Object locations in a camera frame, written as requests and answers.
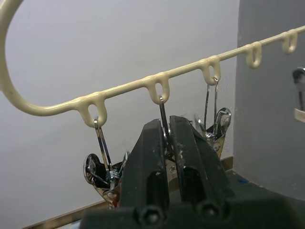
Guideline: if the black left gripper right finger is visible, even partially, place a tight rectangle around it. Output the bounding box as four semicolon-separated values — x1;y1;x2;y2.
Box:
169;115;233;206

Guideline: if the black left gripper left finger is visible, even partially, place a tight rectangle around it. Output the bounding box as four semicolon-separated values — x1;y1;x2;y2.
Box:
118;118;170;213

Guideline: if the chrome metal clothes clip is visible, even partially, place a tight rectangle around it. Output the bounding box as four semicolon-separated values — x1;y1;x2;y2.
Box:
82;116;131;208
292;67;305;123
158;94;178;186
194;75;232;160

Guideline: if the cream coated wire clip hanger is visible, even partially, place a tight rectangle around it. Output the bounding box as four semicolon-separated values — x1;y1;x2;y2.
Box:
0;0;305;127

